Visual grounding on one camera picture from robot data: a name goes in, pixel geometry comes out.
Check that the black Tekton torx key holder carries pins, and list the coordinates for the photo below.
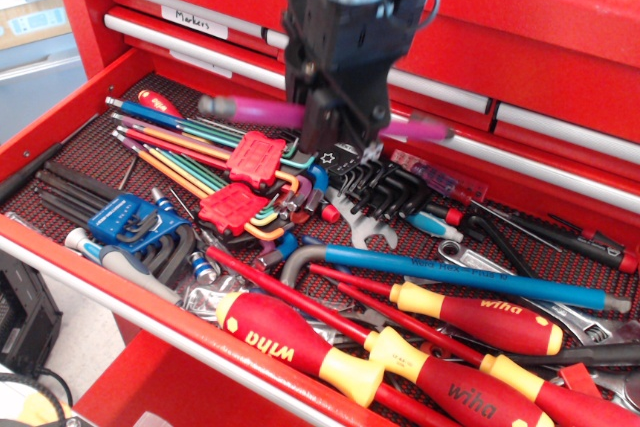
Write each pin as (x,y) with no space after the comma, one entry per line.
(341,158)

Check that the silver adjustable wrench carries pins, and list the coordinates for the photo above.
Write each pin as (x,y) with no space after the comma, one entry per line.
(558,299)

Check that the red tool chest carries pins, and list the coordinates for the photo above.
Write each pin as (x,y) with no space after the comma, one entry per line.
(543,97)

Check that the blue hex key holder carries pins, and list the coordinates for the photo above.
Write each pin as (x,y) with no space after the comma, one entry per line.
(133,224)

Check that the middle red yellow screwdriver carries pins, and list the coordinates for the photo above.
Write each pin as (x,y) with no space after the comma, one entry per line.
(469,396)

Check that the large red yellow screwdriver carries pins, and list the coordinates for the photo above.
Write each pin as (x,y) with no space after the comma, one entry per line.
(277,330)

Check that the small red Wiha screwdriver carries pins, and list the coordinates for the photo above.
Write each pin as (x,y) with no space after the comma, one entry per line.
(158,102)

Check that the upper red yellow screwdriver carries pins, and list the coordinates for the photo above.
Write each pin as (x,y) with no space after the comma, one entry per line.
(501,324)

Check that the black box on floor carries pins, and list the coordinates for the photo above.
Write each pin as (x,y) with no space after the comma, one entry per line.
(30,318)

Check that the small blue white screwdriver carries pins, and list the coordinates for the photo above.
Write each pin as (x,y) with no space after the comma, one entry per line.
(434,227)

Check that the grey blue screwdriver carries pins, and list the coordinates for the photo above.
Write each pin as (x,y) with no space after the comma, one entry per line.
(121,263)

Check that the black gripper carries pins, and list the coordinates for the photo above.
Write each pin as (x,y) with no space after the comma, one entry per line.
(338,59)

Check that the blue large Allen key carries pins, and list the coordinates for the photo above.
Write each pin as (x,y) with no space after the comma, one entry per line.
(390,263)

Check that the violet large Allen key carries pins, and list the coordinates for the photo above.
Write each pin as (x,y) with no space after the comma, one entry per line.
(289,115)

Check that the transparent red handle screwdriver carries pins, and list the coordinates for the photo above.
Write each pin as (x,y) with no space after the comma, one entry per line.
(446,181)

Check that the black red pen screwdriver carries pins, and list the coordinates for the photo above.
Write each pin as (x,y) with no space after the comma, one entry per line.
(589,244)

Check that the lower red hex key holder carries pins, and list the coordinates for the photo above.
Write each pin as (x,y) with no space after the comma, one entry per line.
(230,208)

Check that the upper red hex key holder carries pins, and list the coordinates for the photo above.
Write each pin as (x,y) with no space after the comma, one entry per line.
(256,159)

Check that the right red yellow screwdriver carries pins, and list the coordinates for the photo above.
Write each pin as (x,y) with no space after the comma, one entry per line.
(566,407)

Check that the red hex key holder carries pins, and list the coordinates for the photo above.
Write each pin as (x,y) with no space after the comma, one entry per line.
(230,208)
(256,159)

